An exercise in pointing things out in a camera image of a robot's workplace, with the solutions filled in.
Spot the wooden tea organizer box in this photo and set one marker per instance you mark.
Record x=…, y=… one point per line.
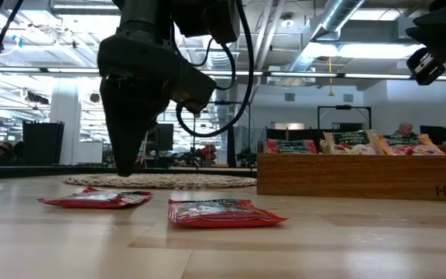
x=343, y=178

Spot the tall black cabinet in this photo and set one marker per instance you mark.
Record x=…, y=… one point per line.
x=43, y=143

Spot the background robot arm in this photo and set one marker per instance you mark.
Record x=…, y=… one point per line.
x=208, y=151

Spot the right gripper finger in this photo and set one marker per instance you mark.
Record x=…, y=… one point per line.
x=428, y=27
x=430, y=40

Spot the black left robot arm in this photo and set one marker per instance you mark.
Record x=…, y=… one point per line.
x=141, y=15

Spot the white building column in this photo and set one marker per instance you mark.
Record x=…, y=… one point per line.
x=66, y=135

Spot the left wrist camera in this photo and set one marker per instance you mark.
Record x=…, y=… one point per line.
x=207, y=19

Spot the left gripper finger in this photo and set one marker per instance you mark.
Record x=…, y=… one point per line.
x=120, y=112
x=149, y=104

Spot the long ceiling light strip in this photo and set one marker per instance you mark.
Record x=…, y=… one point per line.
x=304, y=74

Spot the person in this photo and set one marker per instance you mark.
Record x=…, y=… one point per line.
x=405, y=128

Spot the black metal frame stand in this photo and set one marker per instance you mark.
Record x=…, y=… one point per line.
x=343, y=107
x=230, y=102

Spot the black computer monitor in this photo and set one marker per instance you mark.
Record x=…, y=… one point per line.
x=165, y=137
x=434, y=133

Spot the round ceiling detector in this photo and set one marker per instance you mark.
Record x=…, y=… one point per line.
x=287, y=21

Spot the orange tea packet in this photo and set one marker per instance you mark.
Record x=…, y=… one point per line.
x=401, y=140

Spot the black metal table frame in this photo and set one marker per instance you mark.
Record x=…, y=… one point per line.
x=52, y=171

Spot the black room partition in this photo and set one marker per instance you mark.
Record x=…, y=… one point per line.
x=285, y=133

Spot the silver ventilation duct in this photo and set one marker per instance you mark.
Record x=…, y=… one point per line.
x=337, y=15
x=217, y=62

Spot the round woven placemat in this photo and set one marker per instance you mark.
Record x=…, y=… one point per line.
x=192, y=181

